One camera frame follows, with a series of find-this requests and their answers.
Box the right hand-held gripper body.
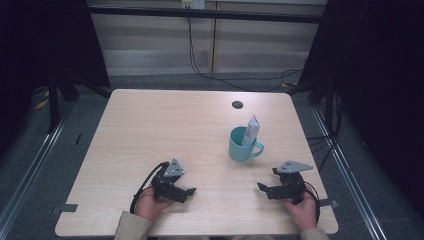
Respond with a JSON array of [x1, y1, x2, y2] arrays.
[[265, 160, 314, 206]]

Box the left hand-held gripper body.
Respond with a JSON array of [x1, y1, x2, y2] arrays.
[[151, 158, 189, 205]]

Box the teal cup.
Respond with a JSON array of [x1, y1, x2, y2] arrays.
[[228, 125, 266, 164]]

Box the white purple toothpaste tube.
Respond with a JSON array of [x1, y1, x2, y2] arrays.
[[240, 114, 261, 148]]

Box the person's left hand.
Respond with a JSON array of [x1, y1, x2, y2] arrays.
[[134, 185, 177, 222]]

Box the person's right hand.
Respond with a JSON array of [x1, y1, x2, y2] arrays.
[[282, 185, 319, 233]]

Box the grey tape strip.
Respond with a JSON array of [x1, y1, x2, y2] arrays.
[[50, 203, 80, 215], [318, 197, 340, 208]]

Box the black curtain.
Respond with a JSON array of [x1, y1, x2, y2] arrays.
[[296, 0, 424, 218], [0, 0, 112, 158]]

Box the black stand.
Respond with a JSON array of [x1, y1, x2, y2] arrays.
[[46, 71, 113, 134]]

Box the black horizontal bar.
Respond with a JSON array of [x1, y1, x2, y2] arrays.
[[87, 5, 326, 24]]

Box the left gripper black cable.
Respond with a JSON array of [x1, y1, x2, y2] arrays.
[[129, 161, 170, 215]]

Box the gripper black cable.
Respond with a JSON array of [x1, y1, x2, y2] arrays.
[[302, 180, 322, 224], [129, 161, 170, 215]]

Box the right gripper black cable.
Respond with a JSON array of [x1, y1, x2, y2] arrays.
[[302, 180, 322, 224]]

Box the black floor cables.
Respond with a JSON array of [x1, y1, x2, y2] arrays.
[[304, 91, 345, 173]]

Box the metal floor rail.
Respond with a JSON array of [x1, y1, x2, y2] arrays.
[[311, 105, 388, 240], [0, 103, 75, 232]]

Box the black wall cable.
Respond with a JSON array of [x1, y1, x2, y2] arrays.
[[186, 15, 304, 93]]

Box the white wall power outlet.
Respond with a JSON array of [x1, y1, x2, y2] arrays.
[[180, 0, 206, 11]]

